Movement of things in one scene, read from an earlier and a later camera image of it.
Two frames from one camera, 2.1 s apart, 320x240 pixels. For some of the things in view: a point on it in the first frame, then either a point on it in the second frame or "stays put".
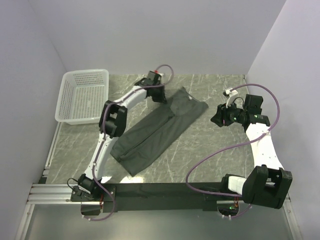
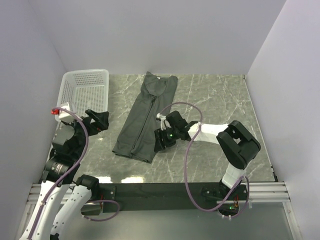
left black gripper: x=161 y=98 to x=101 y=121
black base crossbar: x=173 y=196 stays put
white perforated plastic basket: x=81 y=96 stays put
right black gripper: x=222 y=114 to x=159 y=144
